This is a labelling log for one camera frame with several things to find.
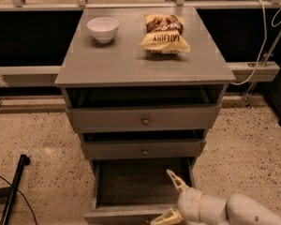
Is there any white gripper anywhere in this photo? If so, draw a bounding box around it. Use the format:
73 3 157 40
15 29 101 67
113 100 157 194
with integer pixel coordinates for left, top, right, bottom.
150 170 228 225

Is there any grey bottom drawer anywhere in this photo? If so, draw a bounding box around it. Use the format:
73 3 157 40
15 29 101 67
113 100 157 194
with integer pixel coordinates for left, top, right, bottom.
84 157 195 225

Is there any grey drawer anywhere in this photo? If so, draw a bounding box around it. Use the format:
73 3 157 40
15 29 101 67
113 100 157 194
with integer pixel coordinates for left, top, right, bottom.
67 105 220 133
81 139 206 159
84 157 195 225

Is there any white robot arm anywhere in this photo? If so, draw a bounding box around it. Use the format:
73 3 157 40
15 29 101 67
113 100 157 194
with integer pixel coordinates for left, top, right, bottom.
150 170 281 225

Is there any grey middle drawer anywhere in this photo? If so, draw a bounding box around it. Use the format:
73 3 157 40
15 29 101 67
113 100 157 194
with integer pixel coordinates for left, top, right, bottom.
81 139 206 159

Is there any grey top drawer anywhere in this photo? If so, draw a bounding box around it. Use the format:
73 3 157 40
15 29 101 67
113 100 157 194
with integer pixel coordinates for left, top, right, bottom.
67 105 220 133

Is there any grey wooden drawer cabinet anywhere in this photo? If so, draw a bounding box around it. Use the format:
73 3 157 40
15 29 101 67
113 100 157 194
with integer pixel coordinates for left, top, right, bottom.
54 6 236 173

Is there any black stand leg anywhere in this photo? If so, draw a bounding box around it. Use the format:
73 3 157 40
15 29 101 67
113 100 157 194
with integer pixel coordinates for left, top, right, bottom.
0 154 30 225

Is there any yellow brown chip bag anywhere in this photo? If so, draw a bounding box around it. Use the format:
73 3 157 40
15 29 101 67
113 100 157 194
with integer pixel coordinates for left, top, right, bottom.
140 14 190 54

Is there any white ceramic bowl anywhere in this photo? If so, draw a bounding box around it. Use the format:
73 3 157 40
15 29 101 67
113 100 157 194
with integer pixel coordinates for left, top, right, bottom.
87 17 119 43

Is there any metal glass railing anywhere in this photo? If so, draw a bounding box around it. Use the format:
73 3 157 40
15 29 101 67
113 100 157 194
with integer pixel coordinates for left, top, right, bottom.
0 0 281 114

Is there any thin black floor cable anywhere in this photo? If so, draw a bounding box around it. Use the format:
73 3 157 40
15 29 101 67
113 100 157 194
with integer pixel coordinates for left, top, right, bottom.
0 168 38 225

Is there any white hanging cable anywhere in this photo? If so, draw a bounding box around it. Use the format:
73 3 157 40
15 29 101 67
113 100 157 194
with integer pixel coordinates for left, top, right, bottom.
229 0 281 86

